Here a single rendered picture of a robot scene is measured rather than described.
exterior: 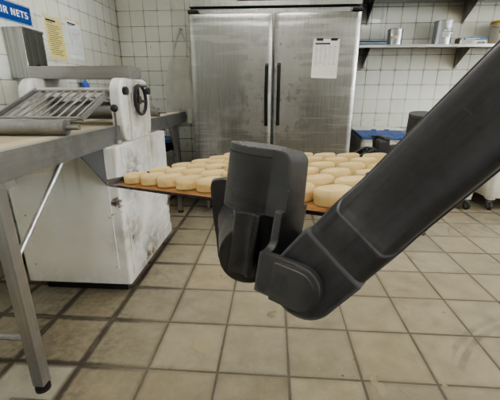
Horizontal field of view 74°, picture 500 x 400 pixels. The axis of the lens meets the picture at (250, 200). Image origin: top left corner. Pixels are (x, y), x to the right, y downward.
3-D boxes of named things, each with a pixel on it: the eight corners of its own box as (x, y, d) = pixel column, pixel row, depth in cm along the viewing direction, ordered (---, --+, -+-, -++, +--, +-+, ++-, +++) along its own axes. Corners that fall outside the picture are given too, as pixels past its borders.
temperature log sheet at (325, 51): (336, 78, 274) (340, 37, 265) (337, 78, 272) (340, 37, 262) (310, 78, 276) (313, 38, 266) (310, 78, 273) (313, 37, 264)
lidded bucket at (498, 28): (505, 47, 335) (510, 23, 328) (522, 43, 312) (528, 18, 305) (479, 47, 337) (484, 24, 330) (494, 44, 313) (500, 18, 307)
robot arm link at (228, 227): (215, 286, 29) (278, 290, 30) (225, 213, 28) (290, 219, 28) (215, 254, 36) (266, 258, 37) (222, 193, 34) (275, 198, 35)
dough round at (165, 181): (188, 184, 64) (187, 174, 63) (164, 189, 61) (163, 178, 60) (176, 182, 67) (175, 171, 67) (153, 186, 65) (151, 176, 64)
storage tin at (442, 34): (444, 47, 336) (449, 22, 329) (454, 44, 319) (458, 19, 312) (427, 47, 337) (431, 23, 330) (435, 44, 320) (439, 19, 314)
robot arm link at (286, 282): (311, 321, 24) (348, 282, 31) (344, 165, 21) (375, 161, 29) (191, 265, 30) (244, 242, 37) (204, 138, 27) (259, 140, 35)
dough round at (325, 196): (348, 197, 45) (348, 182, 44) (358, 206, 40) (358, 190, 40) (311, 199, 45) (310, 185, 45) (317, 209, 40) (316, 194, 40)
